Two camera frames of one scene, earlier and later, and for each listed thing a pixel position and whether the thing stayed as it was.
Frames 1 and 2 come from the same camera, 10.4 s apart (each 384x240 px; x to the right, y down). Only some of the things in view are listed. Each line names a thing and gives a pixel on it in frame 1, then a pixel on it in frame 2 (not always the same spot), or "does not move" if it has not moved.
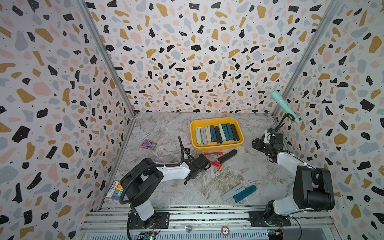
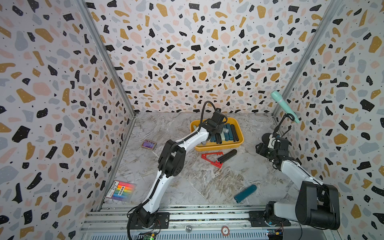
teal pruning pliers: (230, 131) does not move
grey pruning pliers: (230, 195) -> (224, 130)
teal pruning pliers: (226, 132) does not move
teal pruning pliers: (243, 194) does not move
